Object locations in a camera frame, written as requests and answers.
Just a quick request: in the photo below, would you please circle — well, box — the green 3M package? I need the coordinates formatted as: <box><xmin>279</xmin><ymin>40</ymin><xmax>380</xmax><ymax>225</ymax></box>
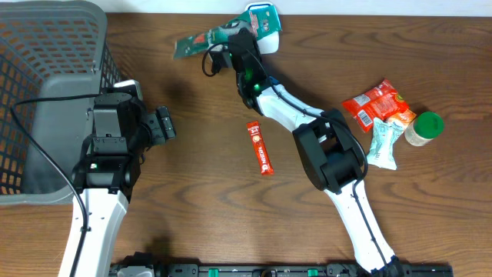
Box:
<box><xmin>173</xmin><ymin>5</ymin><xmax>282</xmax><ymax>59</ymax></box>

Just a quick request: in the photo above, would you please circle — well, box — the red Nescafe stick sachet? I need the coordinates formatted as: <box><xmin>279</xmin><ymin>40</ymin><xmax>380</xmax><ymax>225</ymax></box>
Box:
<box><xmin>247</xmin><ymin>121</ymin><xmax>274</xmax><ymax>175</ymax></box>

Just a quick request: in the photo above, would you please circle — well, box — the red snack packet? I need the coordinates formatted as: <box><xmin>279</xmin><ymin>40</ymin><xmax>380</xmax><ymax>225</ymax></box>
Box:
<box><xmin>341</xmin><ymin>79</ymin><xmax>409</xmax><ymax>132</ymax></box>

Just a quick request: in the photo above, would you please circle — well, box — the light green wipes pouch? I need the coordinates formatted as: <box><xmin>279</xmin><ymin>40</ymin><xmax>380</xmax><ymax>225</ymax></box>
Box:
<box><xmin>367</xmin><ymin>118</ymin><xmax>404</xmax><ymax>170</ymax></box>

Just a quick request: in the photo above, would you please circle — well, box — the small orange box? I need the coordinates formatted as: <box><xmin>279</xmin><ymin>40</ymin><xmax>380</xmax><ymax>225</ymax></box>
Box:
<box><xmin>386</xmin><ymin>109</ymin><xmax>417</xmax><ymax>129</ymax></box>

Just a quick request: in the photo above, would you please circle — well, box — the green lid jar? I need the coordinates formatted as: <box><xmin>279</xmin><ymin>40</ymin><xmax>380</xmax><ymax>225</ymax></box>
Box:
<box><xmin>404</xmin><ymin>112</ymin><xmax>444</xmax><ymax>146</ymax></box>

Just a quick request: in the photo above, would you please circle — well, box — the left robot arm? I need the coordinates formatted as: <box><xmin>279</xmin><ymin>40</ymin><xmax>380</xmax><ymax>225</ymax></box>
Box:
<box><xmin>58</xmin><ymin>92</ymin><xmax>176</xmax><ymax>276</ymax></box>

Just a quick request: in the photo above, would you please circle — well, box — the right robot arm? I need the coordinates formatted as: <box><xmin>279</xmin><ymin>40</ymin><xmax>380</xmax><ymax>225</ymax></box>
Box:
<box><xmin>207</xmin><ymin>28</ymin><xmax>406</xmax><ymax>276</ymax></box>

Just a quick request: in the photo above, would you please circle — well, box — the white barcode scanner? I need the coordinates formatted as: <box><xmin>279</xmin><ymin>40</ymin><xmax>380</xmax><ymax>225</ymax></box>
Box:
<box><xmin>244</xmin><ymin>2</ymin><xmax>280</xmax><ymax>55</ymax></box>

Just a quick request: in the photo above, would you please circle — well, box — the grey plastic mesh basket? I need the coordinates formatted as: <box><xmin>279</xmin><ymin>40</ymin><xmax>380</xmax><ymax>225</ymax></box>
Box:
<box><xmin>1</xmin><ymin>1</ymin><xmax>121</xmax><ymax>205</ymax></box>

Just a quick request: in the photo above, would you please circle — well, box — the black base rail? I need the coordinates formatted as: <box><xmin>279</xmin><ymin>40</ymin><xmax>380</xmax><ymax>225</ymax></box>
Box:
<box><xmin>108</xmin><ymin>252</ymin><xmax>454</xmax><ymax>277</ymax></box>

